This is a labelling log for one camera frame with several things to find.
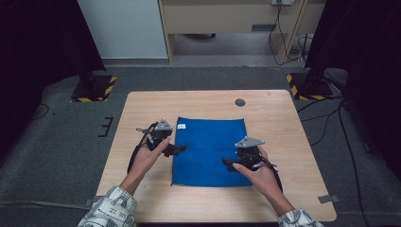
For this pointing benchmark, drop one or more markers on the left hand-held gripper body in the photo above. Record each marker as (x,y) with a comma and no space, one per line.
(159,134)

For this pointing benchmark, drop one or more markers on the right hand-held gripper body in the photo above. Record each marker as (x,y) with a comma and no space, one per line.
(250,154)

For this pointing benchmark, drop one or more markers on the blue cloth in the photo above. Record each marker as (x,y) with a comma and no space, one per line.
(208,154)

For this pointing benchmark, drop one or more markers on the person's left hand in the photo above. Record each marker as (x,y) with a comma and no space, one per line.
(143,162)

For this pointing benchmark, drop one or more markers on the person's right hand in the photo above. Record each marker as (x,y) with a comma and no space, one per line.
(263,181)

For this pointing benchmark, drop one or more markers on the grey round table grommet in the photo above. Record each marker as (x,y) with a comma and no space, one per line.
(240,102)

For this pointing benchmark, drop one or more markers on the black striped stand base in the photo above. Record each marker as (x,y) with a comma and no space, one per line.
(94,90)
(310,86)

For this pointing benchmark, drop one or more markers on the grey tape strip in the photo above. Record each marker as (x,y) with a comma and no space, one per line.
(94,200)
(328,199)

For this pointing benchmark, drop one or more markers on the white cabinet panel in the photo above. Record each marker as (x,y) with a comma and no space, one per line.
(123,28)

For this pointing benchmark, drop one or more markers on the light wooden desk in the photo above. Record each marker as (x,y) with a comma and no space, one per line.
(220,17)

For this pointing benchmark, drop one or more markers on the black curtain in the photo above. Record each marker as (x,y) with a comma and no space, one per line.
(372,63)
(38,47)

